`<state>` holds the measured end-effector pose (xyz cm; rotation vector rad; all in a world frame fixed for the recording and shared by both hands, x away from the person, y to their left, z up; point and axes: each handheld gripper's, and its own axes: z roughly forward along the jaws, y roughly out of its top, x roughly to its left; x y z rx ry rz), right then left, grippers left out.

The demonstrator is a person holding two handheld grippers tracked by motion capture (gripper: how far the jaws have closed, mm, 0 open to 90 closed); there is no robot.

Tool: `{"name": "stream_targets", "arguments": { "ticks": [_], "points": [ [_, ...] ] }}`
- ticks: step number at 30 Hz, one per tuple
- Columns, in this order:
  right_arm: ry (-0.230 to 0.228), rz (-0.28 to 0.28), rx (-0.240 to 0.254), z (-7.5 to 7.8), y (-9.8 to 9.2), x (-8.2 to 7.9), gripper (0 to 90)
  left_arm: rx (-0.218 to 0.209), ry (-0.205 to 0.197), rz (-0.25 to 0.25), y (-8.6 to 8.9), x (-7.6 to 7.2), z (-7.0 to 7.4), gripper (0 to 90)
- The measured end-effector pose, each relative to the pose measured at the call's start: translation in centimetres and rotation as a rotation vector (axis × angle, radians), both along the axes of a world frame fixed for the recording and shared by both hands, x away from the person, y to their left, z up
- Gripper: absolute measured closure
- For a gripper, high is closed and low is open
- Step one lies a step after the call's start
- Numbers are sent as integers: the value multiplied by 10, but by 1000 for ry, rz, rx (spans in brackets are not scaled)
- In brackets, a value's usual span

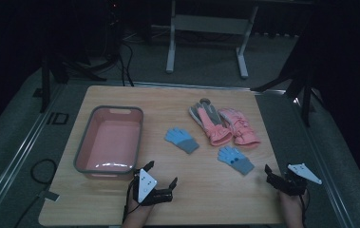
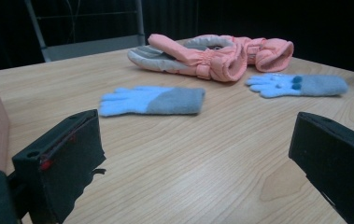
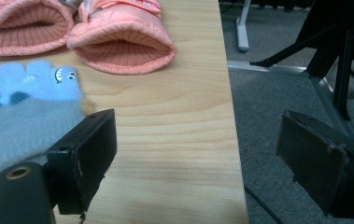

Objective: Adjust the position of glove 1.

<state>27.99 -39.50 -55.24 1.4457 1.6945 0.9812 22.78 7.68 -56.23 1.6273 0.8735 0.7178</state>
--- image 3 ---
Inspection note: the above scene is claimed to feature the blue knitted glove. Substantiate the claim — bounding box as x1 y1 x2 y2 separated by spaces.
0 60 94 178

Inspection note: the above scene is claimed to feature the pink winter glove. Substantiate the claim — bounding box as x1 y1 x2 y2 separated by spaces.
66 0 177 76
0 0 76 58

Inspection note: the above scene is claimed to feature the metal floor rail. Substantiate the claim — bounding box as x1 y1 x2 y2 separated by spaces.
309 76 354 143
227 60 310 77

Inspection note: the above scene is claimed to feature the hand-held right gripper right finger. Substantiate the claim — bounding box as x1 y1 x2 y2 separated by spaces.
276 110 354 218

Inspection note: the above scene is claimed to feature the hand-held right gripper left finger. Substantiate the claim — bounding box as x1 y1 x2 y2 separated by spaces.
45 108 118 216

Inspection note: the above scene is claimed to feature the white desk frame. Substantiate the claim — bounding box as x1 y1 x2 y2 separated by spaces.
235 0 253 53

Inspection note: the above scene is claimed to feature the black tripod stand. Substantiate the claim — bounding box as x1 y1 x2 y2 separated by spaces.
249 0 354 121

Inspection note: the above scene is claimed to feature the black floor cable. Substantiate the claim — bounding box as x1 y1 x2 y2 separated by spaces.
244 185 286 224

